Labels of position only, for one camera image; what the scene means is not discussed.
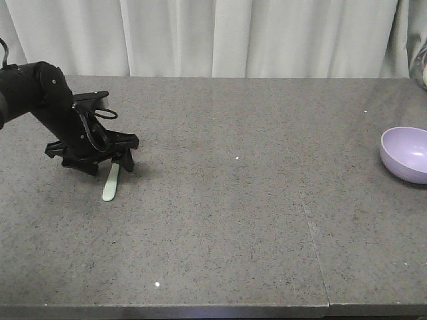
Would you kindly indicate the pale green plastic spoon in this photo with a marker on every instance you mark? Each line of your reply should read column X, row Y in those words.
column 110, row 187

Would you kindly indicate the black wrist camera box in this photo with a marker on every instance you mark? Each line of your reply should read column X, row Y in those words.
column 96, row 100

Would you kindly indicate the lilac plastic bowl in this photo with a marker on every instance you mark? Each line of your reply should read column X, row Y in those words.
column 403, row 153

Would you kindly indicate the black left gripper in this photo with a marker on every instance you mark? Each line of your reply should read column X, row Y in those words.
column 93, row 149

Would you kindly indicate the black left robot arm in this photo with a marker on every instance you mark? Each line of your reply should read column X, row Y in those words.
column 41, row 89

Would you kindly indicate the white soy milk blender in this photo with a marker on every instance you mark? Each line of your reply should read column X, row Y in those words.
column 418, row 68

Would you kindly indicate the white curtain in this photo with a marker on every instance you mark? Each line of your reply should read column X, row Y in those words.
column 273, row 39

